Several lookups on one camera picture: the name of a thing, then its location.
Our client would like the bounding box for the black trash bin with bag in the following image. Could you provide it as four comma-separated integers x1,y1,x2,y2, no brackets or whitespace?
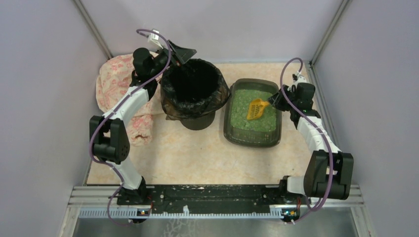
160,59,231,130

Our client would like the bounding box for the yellow litter scoop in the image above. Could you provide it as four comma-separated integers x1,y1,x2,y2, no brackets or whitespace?
246,98,270,120

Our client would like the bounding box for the dark grey litter box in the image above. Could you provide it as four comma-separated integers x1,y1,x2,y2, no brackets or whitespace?
223,79,282,148

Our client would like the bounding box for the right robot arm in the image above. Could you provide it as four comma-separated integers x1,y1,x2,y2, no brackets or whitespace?
268,82,354,200

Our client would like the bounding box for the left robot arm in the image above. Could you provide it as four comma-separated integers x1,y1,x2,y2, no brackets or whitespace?
88,41,197,205

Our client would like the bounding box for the green cat litter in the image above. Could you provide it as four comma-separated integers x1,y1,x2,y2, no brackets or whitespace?
230,89,279,132

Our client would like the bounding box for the pink patterned cloth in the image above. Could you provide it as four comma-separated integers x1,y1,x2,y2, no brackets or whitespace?
96,53,163,146

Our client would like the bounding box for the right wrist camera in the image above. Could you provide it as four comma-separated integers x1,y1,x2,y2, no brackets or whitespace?
293,72,308,87

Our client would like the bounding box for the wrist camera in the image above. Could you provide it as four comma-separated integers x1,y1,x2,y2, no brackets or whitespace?
293,72,308,87
148,29,164,49

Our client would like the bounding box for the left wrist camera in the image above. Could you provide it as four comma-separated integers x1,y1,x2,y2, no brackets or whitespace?
148,29,164,49

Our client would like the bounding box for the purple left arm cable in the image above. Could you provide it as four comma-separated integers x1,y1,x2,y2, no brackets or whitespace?
89,29,173,227

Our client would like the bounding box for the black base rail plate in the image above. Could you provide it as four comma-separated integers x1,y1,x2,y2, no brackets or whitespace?
116,184,305,216

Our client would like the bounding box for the aluminium frame rail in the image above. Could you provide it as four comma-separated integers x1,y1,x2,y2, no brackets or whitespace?
65,185,364,220

